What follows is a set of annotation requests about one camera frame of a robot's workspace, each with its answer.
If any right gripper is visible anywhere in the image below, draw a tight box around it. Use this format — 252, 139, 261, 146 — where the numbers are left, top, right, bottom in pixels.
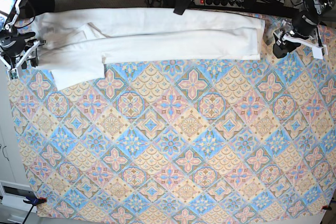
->
20, 39, 47, 69

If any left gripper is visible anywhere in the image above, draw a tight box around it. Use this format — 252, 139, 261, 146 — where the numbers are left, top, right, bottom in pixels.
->
272, 26, 296, 58

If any white printed T-shirt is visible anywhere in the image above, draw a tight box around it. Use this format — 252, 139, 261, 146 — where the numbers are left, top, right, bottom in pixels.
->
31, 8, 265, 90

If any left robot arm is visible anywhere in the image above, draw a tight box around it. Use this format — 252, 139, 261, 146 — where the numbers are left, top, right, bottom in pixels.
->
272, 0, 335, 59

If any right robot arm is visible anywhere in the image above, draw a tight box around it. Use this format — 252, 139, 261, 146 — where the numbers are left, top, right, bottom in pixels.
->
1, 0, 46, 79

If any black round stool base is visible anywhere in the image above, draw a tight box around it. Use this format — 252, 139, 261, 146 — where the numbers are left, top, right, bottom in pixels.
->
24, 0, 55, 18

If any black power strip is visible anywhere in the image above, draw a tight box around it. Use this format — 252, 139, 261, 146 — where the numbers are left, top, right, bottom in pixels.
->
194, 0, 245, 8

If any patterned pastel tablecloth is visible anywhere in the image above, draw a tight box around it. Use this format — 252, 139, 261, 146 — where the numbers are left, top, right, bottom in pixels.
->
7, 26, 335, 223

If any black orange clamp left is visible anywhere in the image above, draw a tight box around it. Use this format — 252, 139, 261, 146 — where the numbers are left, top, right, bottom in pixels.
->
23, 197, 47, 224

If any black orange clamp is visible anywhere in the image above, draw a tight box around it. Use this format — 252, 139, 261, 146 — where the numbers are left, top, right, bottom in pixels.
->
322, 206, 332, 211
23, 197, 47, 224

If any black orange clamp right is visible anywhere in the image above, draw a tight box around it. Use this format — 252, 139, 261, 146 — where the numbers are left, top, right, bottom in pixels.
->
322, 206, 332, 211

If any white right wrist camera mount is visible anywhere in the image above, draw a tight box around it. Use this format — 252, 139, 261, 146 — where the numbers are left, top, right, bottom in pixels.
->
0, 39, 41, 80

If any white cabinet with handle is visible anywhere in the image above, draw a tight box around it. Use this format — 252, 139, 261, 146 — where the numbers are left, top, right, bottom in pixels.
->
0, 35, 35, 222

